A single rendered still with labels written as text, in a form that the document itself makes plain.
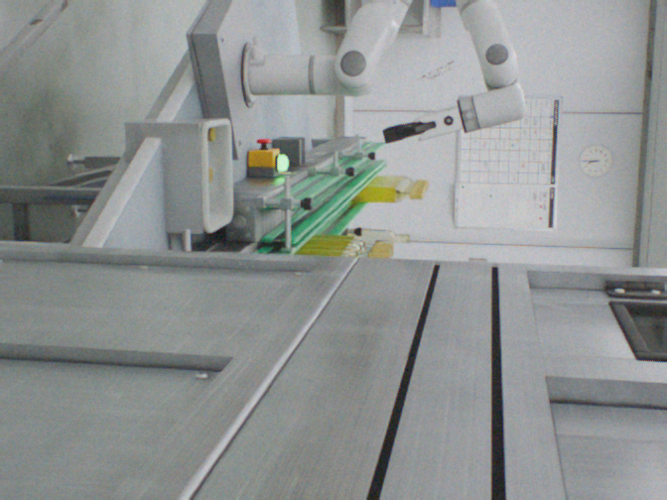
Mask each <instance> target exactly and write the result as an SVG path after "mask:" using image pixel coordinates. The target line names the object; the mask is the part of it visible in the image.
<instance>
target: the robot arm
mask: <svg viewBox="0 0 667 500"><path fill-rule="evenodd" d="M412 1H413V0H373V1H372V3H369V4H366V5H363V6H362V7H361V8H359V9H358V11H357V12H356V13H355V16H354V18H353V19H352V22H351V24H349V26H348V28H347V32H346V34H345V36H344V38H343V40H342V44H341V46H340V48H339V50H338V53H337V55H335V56H334V55H266V52H263V49H261V41H260V37H259V36H255V37H254V38H253V40H254V42H253V45H254V46H253V49H248V50H247V52H246V55H245V62H244V84H245V91H246V95H247V98H248V101H249V102H254V101H255V99H256V97H257V95H340V96H361V95H366V94H368V93H369V92H371V91H372V90H373V89H374V88H375V85H376V83H377V81H379V68H377V66H376V65H377V63H379V61H380V59H381V55H382V53H383V52H385V51H386V50H388V49H389V48H390V47H391V46H393V44H394V41H395V39H396V36H397V34H398V31H399V28H400V25H401V23H402V20H403V18H404V16H405V13H407V11H408V8H409V7H410V4H411V2H412ZM455 1H456V4H457V7H458V10H459V13H460V17H461V20H463V23H464V26H465V29H466V31H468V32H469V34H470V37H471V40H472V43H473V47H474V50H475V51H476V53H477V57H478V60H479V63H480V67H481V72H482V76H483V79H484V83H485V87H486V90H487V92H483V93H480V94H475V95H471V96H467V97H464V98H458V100H457V106H453V107H449V108H444V109H441V110H437V111H433V112H430V113H427V115H424V116H422V117H418V118H416V119H415V120H414V122H410V123H406V124H398V125H394V126H389V127H386V129H385V130H383V131H382V132H383V136H384V140H385V144H392V142H395V141H399V140H403V139H404V138H409V137H412V136H417V135H421V134H422V135H421V136H420V138H418V140H420V141H423V140H426V139H430V138H435V137H438V136H442V135H446V134H451V133H454V132H457V131H460V130H464V131H465V134H466V133H470V132H474V131H479V130H483V129H487V127H492V126H496V125H500V124H505V123H509V122H513V121H518V120H521V119H523V118H525V117H526V114H527V108H526V104H525V97H524V94H523V91H522V88H521V87H520V75H519V68H517V63H516V58H515V53H514V50H513V47H512V44H511V41H510V38H509V35H508V32H507V30H506V26H505V23H503V21H502V18H501V14H500V11H499V8H498V5H497V3H496V0H455Z"/></svg>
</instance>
